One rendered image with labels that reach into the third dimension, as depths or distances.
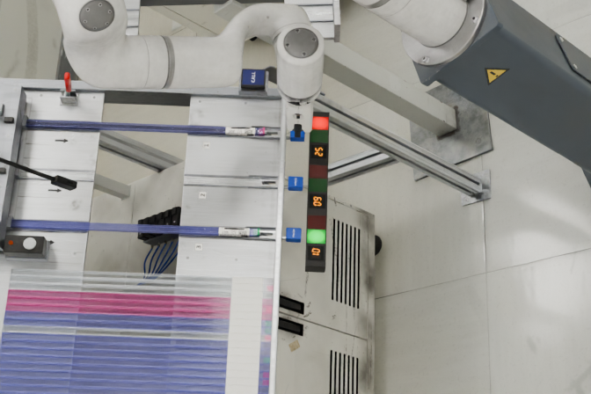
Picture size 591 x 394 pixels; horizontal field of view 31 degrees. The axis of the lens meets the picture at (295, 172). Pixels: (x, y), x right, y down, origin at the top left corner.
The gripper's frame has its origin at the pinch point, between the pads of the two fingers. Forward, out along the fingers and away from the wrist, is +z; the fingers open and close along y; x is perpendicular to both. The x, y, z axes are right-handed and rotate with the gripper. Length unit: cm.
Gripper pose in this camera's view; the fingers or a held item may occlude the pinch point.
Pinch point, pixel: (298, 122)
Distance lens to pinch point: 216.4
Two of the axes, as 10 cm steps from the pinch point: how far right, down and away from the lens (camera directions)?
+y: 0.3, -9.2, 4.0
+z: -0.1, 4.0, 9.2
